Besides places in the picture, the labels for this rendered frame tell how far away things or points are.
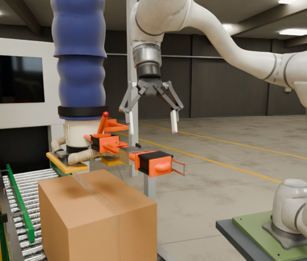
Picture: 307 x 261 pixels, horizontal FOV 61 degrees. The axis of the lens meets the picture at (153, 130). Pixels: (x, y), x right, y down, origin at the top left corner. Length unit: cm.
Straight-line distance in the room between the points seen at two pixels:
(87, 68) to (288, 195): 103
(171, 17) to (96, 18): 56
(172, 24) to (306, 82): 47
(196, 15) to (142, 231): 90
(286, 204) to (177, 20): 91
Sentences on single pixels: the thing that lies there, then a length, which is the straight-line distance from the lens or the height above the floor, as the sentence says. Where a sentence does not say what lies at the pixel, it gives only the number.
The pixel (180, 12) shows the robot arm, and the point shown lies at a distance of 74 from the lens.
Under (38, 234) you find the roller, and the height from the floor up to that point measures 53.
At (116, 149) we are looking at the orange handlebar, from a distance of 92.
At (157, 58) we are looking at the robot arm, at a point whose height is 155.
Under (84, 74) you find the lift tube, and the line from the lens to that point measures 118.
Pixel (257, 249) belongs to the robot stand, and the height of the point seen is 75.
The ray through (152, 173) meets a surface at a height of 123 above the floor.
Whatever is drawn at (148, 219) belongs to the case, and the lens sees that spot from 123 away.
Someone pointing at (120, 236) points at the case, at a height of 85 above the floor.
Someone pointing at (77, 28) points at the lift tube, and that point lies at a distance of 119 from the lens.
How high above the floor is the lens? 146
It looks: 9 degrees down
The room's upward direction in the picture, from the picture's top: straight up
